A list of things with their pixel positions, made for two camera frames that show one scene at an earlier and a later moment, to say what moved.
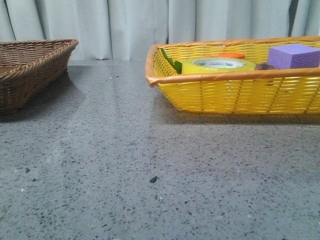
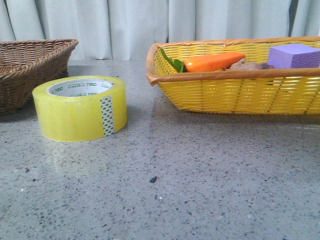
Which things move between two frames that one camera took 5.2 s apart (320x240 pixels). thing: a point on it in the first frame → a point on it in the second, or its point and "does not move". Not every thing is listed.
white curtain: x=125 y=30 does not move
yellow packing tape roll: x=217 y=64 → x=81 y=108
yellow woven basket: x=279 y=91 does not move
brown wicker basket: x=28 y=67 does not move
